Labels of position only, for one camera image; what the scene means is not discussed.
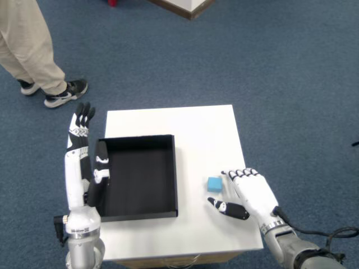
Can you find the black left wrist cable plug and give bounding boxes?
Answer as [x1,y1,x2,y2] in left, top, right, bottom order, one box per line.
[53,215,70,248]

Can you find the blue foam cube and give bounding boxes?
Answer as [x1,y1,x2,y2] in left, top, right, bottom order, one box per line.
[206,176,223,193]

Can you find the wooden table base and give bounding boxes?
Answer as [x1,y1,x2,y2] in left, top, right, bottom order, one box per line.
[112,251,243,269]

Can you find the beige trousers of person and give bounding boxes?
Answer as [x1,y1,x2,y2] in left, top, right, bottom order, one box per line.
[0,0,68,95]

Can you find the black white sneaker with swoosh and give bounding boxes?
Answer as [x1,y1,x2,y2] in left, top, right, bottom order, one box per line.
[43,78,89,109]

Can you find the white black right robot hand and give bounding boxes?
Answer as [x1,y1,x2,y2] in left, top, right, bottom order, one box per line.
[207,167,285,229]

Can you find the white plinth with brown base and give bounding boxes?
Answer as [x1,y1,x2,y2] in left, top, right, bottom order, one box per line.
[147,0,217,21]

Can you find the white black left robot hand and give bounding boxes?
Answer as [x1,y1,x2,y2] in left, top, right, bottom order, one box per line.
[64,102,110,239]

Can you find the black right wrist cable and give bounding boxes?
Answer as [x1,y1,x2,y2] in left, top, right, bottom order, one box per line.
[271,206,359,260]

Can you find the black shallow open box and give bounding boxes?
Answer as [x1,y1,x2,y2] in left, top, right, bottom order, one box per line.
[96,134,180,223]

